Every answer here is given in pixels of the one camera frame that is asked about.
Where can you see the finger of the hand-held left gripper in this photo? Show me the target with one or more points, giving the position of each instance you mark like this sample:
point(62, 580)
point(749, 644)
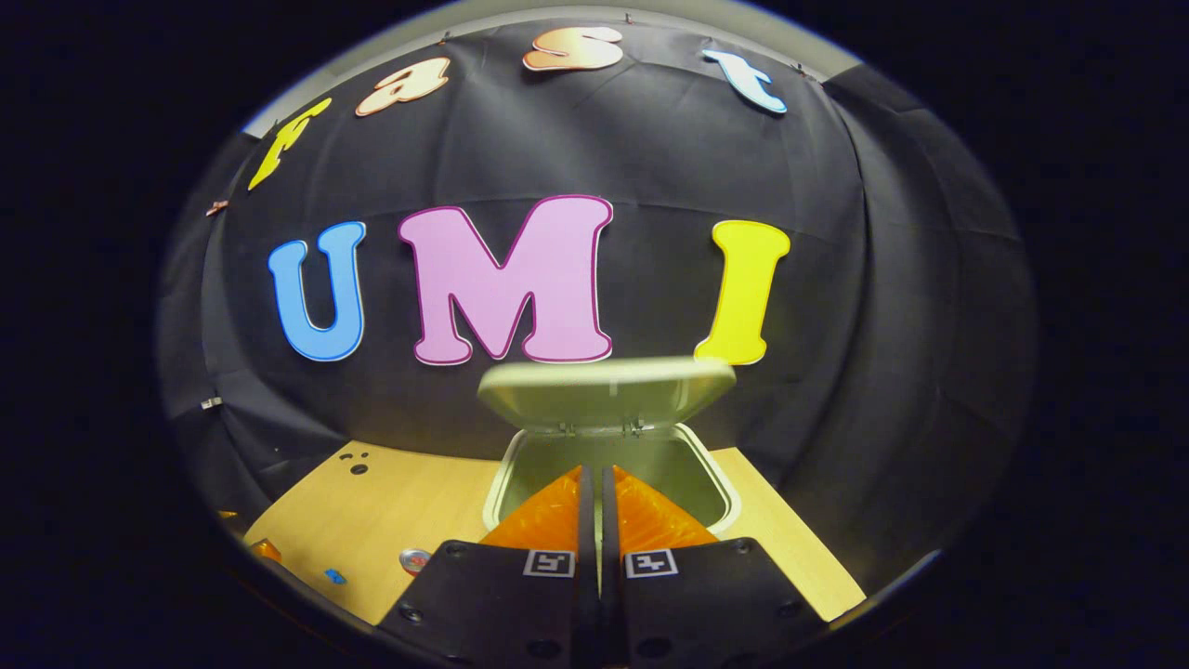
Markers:
point(265, 550)

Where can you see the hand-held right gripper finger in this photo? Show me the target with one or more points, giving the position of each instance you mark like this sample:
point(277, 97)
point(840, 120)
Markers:
point(587, 520)
point(609, 520)

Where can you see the paper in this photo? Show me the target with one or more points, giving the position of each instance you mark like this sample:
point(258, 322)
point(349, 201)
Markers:
point(334, 576)

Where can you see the green desktop garbage bin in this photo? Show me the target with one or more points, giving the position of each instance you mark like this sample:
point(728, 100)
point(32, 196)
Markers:
point(604, 390)

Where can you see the orange pop can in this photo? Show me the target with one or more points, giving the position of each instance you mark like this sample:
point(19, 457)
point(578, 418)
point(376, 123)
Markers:
point(415, 561)

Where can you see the wooden desktop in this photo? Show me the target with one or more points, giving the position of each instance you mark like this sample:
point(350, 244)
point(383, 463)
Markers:
point(418, 502)

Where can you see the black backdrop cloth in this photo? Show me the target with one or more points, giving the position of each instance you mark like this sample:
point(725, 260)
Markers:
point(669, 167)

